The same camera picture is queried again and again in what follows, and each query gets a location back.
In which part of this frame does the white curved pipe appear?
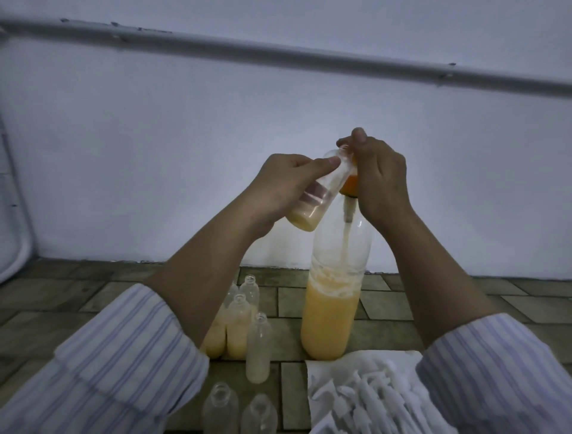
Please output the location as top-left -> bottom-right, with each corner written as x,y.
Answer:
0,112 -> 37,284

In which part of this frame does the small bottle with yellow liquid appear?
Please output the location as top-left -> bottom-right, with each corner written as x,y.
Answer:
199,286 -> 229,359
226,294 -> 253,360

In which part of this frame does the person's right striped sleeve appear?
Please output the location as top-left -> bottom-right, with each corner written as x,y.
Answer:
415,312 -> 572,434

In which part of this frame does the small cloudy empty bottle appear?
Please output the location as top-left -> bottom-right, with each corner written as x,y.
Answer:
245,312 -> 273,385

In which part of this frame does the long white wall pipe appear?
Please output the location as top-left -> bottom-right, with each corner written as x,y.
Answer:
0,13 -> 572,99

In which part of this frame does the small clear bottle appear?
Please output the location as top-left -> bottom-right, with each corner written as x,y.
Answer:
286,148 -> 357,233
239,275 -> 260,316
201,383 -> 240,434
240,393 -> 279,434

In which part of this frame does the white paper sheet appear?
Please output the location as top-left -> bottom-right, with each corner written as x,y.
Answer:
305,350 -> 447,434

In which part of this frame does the person's left forearm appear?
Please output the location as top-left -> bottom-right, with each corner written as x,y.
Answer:
145,209 -> 279,355

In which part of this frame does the person's left hand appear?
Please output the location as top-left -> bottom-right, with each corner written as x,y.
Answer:
240,153 -> 344,227

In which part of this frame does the person's right forearm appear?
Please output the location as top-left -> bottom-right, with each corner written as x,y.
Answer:
370,209 -> 513,352

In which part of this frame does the orange pump dispenser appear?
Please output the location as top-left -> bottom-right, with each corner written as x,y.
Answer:
339,152 -> 361,269

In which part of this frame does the person's striped sleeve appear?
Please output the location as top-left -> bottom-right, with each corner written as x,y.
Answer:
415,312 -> 572,434
0,283 -> 211,434

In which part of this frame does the empty small clear bottle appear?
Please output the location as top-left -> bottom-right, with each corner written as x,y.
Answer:
240,393 -> 279,434
201,383 -> 240,434
239,275 -> 260,316

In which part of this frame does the person's right hand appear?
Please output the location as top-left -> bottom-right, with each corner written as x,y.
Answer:
336,127 -> 419,227

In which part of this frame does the pile of white spray caps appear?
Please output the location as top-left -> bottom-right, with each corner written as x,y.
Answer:
310,358 -> 432,434

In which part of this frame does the large bottle of orange liquid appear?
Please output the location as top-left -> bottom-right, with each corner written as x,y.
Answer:
300,197 -> 374,361

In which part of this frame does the person's left striped sleeve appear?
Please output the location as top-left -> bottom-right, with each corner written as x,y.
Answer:
0,283 -> 211,434

